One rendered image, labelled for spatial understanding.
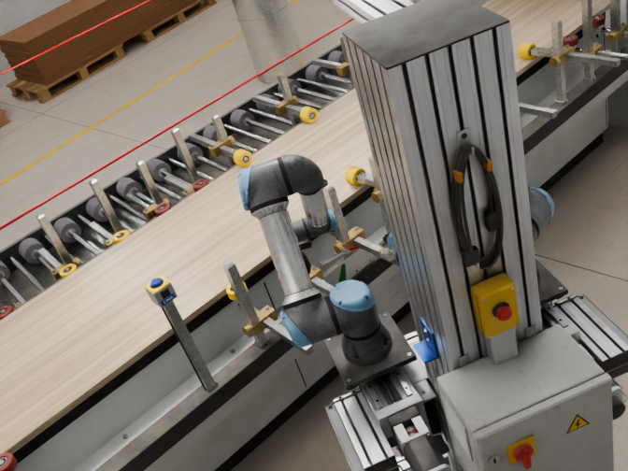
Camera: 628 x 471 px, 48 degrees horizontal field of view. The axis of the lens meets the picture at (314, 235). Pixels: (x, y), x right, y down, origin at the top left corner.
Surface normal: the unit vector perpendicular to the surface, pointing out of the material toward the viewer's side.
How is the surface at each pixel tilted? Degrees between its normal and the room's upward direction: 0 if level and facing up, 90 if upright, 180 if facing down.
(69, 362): 0
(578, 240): 0
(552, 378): 0
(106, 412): 90
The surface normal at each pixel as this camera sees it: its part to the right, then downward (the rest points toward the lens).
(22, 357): -0.26, -0.78
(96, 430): 0.63, 0.31
